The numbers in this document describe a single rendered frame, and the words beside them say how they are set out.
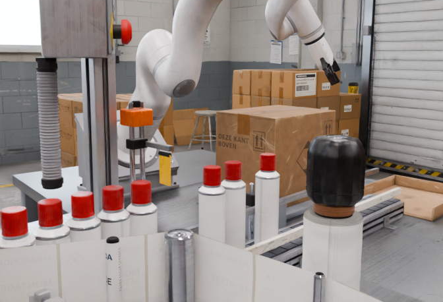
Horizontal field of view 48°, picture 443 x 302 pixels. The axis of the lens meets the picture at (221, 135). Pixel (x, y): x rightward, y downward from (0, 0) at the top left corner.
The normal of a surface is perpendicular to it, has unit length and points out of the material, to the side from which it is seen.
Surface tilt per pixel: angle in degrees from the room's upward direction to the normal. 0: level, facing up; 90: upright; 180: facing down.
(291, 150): 90
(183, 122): 70
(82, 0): 90
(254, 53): 90
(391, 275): 0
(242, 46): 90
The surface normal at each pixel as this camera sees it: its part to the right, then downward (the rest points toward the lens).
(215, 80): 0.61, 0.13
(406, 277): 0.00, -0.99
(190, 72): 0.63, 0.38
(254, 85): -0.76, 0.10
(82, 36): 0.18, 0.16
